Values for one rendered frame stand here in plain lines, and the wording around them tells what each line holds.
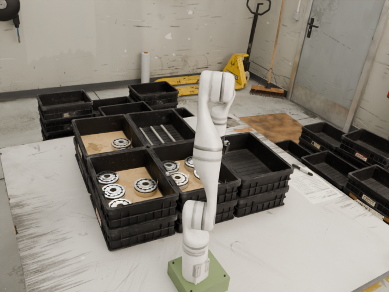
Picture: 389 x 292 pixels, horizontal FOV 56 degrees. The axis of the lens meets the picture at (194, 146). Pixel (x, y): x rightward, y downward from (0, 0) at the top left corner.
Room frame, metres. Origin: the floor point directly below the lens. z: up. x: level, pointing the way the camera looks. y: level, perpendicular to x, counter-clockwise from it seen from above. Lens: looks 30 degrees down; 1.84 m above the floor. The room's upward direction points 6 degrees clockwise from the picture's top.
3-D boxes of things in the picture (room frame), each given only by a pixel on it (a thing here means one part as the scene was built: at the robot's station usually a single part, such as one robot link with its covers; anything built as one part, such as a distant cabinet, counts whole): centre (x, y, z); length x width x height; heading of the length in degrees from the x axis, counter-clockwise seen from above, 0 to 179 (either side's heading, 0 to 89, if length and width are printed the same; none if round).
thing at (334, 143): (2.83, -1.15, 0.31); 0.40 x 0.30 x 0.34; 33
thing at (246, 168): (1.57, -0.27, 0.87); 0.40 x 0.30 x 0.11; 28
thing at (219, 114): (1.35, -0.10, 1.27); 0.09 x 0.07 x 0.15; 84
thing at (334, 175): (2.28, -1.03, 0.31); 0.40 x 0.30 x 0.34; 32
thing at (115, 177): (1.35, 0.38, 0.86); 0.10 x 0.10 x 0.01
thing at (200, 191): (1.43, 0.00, 0.92); 0.40 x 0.30 x 0.02; 28
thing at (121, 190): (1.25, 0.33, 0.86); 0.10 x 0.10 x 0.01
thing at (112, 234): (1.28, 0.26, 0.76); 0.40 x 0.30 x 0.12; 28
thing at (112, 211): (1.28, 0.26, 0.92); 0.40 x 0.30 x 0.02; 28
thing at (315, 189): (1.70, -0.66, 0.70); 0.33 x 0.23 x 0.01; 32
